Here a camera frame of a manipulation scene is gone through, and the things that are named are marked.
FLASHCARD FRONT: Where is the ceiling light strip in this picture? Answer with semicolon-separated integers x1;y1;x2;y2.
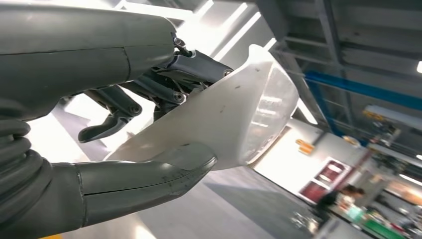
213;11;262;62

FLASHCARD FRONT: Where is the blue ceiling beam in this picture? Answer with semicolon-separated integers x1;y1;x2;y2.
304;70;422;112

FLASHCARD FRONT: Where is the person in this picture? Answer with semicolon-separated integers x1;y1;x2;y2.
312;184;366;222

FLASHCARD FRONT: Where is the green bin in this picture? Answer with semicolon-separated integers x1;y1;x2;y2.
363;219;407;239

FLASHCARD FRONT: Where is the orange wall sign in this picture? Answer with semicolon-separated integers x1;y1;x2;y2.
294;138;316;156

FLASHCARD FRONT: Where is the red wall poster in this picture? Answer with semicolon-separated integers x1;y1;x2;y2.
315;159;347;184
299;180;331;204

